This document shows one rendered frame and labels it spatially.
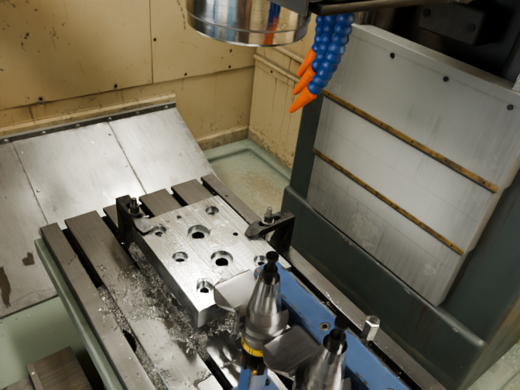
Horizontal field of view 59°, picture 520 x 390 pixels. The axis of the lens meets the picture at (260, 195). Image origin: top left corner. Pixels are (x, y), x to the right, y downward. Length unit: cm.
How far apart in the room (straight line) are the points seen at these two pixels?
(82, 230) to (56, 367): 31
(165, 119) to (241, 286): 127
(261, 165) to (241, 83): 36
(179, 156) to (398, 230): 91
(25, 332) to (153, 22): 106
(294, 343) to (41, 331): 92
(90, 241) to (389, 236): 72
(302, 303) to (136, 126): 129
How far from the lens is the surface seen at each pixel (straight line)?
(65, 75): 168
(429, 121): 99
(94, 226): 123
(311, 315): 61
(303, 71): 54
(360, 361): 59
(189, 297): 92
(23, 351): 137
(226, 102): 203
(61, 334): 138
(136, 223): 106
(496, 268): 107
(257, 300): 56
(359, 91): 108
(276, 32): 57
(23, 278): 148
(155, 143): 176
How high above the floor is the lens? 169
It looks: 36 degrees down
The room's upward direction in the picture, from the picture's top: 7 degrees clockwise
